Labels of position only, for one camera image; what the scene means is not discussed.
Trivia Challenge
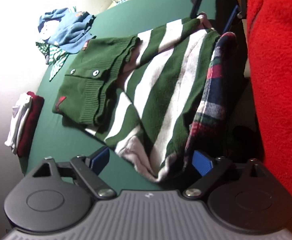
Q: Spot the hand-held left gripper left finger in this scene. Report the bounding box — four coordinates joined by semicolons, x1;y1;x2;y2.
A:
32;147;116;200

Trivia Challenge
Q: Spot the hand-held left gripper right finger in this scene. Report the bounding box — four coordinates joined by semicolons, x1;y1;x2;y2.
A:
183;150;264;200

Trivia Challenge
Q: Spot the red plaid shirt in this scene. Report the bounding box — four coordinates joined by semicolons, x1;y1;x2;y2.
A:
183;31;238;173

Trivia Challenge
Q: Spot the green white striped sweater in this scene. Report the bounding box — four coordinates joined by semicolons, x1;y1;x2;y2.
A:
52;11;223;183

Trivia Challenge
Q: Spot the person's red clothing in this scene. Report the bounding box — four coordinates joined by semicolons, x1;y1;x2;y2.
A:
246;0;292;230

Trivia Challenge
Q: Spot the dark red folded sweater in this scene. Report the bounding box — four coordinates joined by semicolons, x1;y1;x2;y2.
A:
16;91;45;157

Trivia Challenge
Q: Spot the white folded garment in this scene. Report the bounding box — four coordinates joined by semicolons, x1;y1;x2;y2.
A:
4;93;33;154

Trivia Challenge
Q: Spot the green white thin-striped shirt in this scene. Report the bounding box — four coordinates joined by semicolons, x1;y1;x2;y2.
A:
36;6;76;82

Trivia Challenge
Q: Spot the blue knit bear sweater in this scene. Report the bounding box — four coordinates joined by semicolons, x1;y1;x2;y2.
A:
37;7;96;54

